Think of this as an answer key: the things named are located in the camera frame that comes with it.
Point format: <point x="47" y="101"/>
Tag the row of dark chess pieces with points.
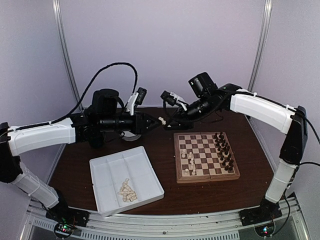
<point x="225" y="156"/>

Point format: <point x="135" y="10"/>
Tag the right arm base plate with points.
<point x="257" y="215"/>

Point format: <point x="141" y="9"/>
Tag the wooden chess board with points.
<point x="203" y="148"/>

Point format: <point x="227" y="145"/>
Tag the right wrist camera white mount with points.
<point x="174" y="100"/>

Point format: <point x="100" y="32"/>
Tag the aluminium front frame rail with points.
<point x="224" y="225"/>

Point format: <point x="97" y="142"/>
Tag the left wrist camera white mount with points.
<point x="134" y="100"/>

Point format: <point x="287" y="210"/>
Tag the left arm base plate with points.
<point x="72" y="217"/>

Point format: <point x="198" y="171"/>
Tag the right aluminium corner post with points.
<point x="263" y="36"/>

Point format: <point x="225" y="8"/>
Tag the white compartment tray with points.
<point x="123" y="181"/>

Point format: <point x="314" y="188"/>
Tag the aluminium corner post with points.
<point x="64" y="47"/>
<point x="263" y="36"/>

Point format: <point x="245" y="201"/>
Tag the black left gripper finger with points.
<point x="147" y="128"/>
<point x="150" y="119"/>

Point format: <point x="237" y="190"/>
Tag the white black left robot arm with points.
<point x="20" y="139"/>

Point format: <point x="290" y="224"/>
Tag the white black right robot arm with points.
<point x="230" y="97"/>

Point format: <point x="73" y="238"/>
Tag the pile of white chess pieces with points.
<point x="127" y="193"/>

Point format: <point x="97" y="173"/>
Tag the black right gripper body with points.
<point x="205" y="106"/>

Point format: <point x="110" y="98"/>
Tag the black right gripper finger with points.
<point x="178" y="127"/>
<point x="172" y="119"/>

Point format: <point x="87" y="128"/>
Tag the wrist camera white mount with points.
<point x="134" y="100"/>
<point x="174" y="100"/>

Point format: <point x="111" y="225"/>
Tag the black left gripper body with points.
<point x="109" y="123"/>

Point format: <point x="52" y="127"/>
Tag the left aluminium corner post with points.
<point x="64" y="47"/>

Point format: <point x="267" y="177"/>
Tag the white scalloped bowl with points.
<point x="130" y="137"/>

